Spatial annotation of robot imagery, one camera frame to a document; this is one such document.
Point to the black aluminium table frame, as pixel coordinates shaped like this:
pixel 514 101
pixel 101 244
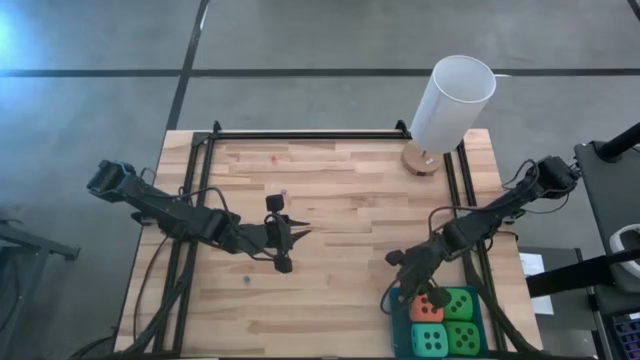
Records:
pixel 300 135

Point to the black cart bar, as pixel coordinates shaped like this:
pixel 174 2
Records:
pixel 575 275

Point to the blue plastic bin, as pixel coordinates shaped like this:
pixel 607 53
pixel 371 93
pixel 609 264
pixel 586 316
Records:
pixel 400 335

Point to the large orange foam die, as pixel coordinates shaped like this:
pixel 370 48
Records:
pixel 424 312

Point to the white rounded object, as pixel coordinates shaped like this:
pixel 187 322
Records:
pixel 627 250

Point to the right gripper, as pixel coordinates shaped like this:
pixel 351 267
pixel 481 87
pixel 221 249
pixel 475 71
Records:
pixel 420 267

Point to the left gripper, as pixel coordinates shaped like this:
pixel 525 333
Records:
pixel 257 239

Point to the large teal foam die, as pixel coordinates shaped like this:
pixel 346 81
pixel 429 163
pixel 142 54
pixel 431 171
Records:
pixel 429 340

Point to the grey neighbouring table frame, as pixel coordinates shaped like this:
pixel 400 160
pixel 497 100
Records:
pixel 30 240

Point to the black cart pole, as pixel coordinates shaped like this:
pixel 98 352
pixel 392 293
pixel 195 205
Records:
pixel 620 142

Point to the white shade table lamp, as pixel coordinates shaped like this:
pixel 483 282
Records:
pixel 452 105

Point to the black side cart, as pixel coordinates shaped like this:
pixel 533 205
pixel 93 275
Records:
pixel 605 195

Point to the backlit keyboard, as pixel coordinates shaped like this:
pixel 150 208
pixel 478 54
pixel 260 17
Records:
pixel 629 337

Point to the large green foam die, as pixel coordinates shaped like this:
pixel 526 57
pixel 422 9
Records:
pixel 462 338
pixel 461 305

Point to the white paper sheet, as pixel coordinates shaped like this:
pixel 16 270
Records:
pixel 537 300

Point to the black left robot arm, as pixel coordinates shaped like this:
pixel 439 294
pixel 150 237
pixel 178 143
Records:
pixel 170 217

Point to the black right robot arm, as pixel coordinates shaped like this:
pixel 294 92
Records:
pixel 500 210

